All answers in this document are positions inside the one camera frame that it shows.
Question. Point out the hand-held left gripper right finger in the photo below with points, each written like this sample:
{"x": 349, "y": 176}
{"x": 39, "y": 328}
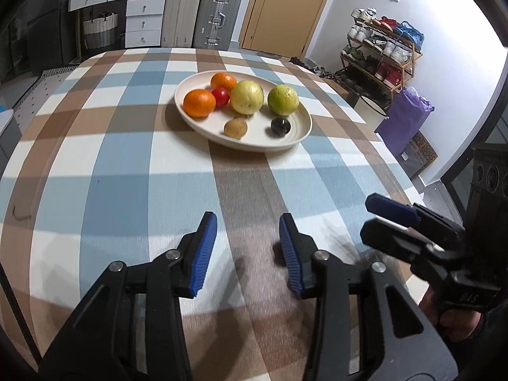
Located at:
{"x": 289, "y": 254}

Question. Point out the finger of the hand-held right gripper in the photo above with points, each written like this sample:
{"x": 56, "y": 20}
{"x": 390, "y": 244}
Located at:
{"x": 393, "y": 238}
{"x": 389, "y": 205}

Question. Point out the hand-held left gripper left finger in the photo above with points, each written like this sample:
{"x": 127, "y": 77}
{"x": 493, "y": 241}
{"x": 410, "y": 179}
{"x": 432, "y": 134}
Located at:
{"x": 202, "y": 250}

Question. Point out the cream round plate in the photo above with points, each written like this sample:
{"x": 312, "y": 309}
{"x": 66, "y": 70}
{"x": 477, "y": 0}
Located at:
{"x": 258, "y": 138}

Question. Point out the brown kiwi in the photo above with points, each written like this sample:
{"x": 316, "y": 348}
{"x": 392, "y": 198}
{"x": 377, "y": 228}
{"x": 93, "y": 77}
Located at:
{"x": 235, "y": 127}

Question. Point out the dark purple plum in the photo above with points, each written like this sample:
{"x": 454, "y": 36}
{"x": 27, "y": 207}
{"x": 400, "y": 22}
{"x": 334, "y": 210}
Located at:
{"x": 280, "y": 126}

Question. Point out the orange mandarin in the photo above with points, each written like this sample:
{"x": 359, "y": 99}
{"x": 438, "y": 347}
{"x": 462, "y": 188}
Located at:
{"x": 199, "y": 103}
{"x": 223, "y": 81}

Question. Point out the green guava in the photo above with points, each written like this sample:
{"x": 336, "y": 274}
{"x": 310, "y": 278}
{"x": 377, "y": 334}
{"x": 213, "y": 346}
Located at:
{"x": 282, "y": 100}

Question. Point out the red tomato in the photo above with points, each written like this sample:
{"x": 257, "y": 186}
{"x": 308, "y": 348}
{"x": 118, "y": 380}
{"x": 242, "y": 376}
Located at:
{"x": 220, "y": 96}

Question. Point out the yellowish guava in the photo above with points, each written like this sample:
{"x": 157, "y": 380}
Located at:
{"x": 247, "y": 97}

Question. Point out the person's right forearm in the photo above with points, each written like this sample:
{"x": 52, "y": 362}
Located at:
{"x": 492, "y": 335}

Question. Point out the person's right hand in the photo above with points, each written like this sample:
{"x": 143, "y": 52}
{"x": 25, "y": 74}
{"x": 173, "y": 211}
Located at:
{"x": 456, "y": 325}

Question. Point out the brown patterned doormat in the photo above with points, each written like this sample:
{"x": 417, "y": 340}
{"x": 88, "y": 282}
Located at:
{"x": 422, "y": 153}

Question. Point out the purple bag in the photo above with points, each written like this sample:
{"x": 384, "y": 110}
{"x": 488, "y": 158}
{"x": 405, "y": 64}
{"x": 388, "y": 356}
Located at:
{"x": 405, "y": 123}

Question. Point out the white bucket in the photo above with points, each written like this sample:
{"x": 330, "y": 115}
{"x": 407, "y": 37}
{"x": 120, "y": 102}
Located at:
{"x": 371, "y": 113}

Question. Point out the checked tablecloth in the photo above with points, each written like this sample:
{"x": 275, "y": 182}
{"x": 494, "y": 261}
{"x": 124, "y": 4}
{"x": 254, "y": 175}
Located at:
{"x": 119, "y": 166}

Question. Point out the pile of dark shoes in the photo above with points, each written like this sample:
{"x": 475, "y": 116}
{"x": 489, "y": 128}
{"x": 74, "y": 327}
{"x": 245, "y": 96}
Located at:
{"x": 313, "y": 69}

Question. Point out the small furry floor mat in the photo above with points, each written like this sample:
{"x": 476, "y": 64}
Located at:
{"x": 266, "y": 54}

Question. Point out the wooden door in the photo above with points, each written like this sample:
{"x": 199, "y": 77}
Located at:
{"x": 285, "y": 12}

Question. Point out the white dotted floor rug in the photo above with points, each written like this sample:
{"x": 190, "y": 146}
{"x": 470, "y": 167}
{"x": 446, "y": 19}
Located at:
{"x": 39, "y": 91}

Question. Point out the white drawer cabinet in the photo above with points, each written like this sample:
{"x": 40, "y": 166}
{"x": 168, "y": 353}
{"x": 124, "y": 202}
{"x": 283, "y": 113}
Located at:
{"x": 145, "y": 24}

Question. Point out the grey suitcase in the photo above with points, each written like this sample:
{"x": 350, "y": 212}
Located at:
{"x": 216, "y": 16}

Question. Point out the beige suitcase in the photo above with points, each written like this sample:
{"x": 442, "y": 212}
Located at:
{"x": 180, "y": 12}

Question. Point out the woven grey white basket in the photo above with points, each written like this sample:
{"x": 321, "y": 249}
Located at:
{"x": 99, "y": 31}

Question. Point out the dark cabinet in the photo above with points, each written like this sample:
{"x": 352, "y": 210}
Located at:
{"x": 31, "y": 20}

